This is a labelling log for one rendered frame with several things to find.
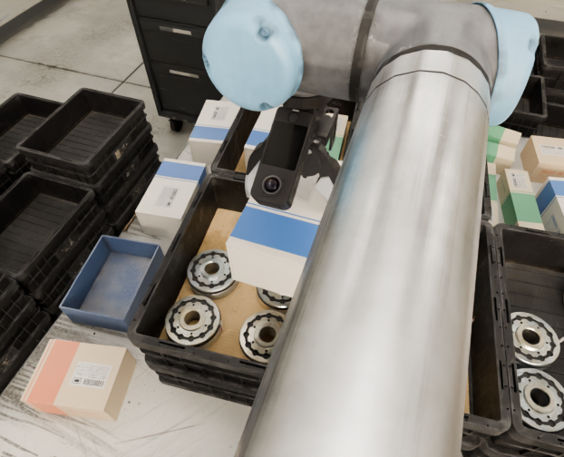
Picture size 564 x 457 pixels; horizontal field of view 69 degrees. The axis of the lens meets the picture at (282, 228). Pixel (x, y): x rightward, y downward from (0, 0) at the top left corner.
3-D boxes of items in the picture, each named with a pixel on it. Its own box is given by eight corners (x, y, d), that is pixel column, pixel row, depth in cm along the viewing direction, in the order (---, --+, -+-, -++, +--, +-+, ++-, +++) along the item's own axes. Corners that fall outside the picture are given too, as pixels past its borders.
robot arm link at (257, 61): (351, 29, 24) (385, -37, 31) (181, 4, 27) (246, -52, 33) (338, 137, 30) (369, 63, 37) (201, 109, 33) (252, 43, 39)
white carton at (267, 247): (310, 303, 58) (315, 268, 51) (232, 279, 60) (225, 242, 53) (345, 202, 70) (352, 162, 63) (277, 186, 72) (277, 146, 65)
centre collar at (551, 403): (558, 415, 66) (560, 414, 66) (526, 412, 66) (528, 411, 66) (549, 384, 69) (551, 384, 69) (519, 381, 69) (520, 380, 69)
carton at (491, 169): (465, 174, 123) (472, 160, 118) (487, 179, 122) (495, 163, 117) (465, 237, 109) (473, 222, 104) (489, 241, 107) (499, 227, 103)
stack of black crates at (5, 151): (46, 220, 184) (6, 164, 157) (-7, 204, 190) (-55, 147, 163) (99, 162, 207) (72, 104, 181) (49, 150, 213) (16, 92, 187)
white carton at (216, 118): (231, 167, 125) (228, 144, 118) (193, 163, 126) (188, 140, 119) (245, 126, 137) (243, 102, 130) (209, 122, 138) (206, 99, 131)
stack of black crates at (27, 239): (63, 327, 152) (17, 279, 126) (-2, 304, 158) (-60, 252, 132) (123, 244, 176) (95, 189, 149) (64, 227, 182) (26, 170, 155)
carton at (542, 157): (526, 181, 121) (539, 162, 115) (520, 154, 128) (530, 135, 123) (584, 189, 119) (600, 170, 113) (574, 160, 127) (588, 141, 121)
